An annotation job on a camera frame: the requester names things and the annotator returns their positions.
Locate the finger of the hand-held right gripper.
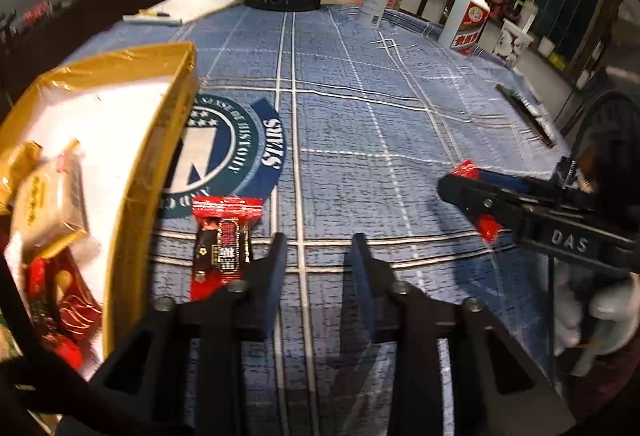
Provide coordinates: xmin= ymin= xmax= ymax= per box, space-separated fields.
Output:
xmin=436 ymin=175 xmax=538 ymax=241
xmin=475 ymin=168 xmax=566 ymax=201

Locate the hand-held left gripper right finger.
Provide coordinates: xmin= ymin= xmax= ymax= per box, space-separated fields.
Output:
xmin=340 ymin=232 xmax=576 ymax=436

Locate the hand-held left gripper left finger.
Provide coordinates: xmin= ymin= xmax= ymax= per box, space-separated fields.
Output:
xmin=87 ymin=232 xmax=288 ymax=436

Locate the small red snack packet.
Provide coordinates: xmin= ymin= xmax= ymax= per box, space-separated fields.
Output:
xmin=450 ymin=159 xmax=503 ymax=244

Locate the red black snack packet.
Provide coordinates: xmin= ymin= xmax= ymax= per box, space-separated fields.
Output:
xmin=190 ymin=196 xmax=264 ymax=301

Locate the gold-rimmed white tray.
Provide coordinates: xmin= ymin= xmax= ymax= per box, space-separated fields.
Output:
xmin=0 ymin=42 xmax=199 ymax=377

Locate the yellow snack packet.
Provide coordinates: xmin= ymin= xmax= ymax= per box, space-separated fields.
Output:
xmin=10 ymin=138 xmax=101 ymax=257

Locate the person's right hand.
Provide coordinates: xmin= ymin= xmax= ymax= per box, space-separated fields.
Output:
xmin=550 ymin=261 xmax=640 ymax=377

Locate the white printed cup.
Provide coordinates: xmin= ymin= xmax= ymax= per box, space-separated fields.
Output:
xmin=492 ymin=18 xmax=531 ymax=69

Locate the blue plaid tablecloth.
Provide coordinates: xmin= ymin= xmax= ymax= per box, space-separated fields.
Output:
xmin=50 ymin=3 xmax=576 ymax=436

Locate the white red-label liquor bottle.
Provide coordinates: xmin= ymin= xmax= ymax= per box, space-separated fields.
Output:
xmin=437 ymin=0 xmax=491 ymax=54

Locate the red gold-print snack packet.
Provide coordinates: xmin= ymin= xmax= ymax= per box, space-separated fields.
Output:
xmin=25 ymin=251 xmax=103 ymax=342

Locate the gold snack packet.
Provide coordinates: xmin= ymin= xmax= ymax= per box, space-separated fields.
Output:
xmin=0 ymin=141 xmax=43 ymax=217

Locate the white notepad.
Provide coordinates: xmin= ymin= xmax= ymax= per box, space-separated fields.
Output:
xmin=122 ymin=0 xmax=246 ymax=26

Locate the wooden sideboard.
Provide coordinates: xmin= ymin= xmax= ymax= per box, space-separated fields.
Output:
xmin=0 ymin=0 xmax=198 ymax=81

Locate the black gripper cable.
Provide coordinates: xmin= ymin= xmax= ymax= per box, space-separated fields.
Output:
xmin=570 ymin=93 xmax=640 ymax=177

